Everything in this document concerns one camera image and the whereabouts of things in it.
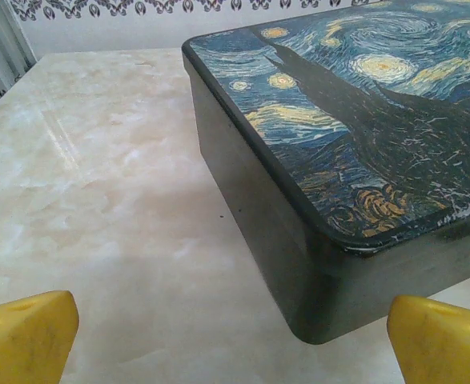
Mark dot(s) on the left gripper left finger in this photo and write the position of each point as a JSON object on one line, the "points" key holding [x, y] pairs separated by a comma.
{"points": [[22, 344]]}

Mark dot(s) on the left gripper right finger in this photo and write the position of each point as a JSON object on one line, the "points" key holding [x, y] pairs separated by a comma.
{"points": [[447, 348]]}

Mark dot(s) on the starry night painted tin box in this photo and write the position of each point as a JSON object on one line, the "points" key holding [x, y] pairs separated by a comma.
{"points": [[338, 140]]}

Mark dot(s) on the aluminium frame post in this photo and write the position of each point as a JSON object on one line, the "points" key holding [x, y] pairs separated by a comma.
{"points": [[12, 28]]}

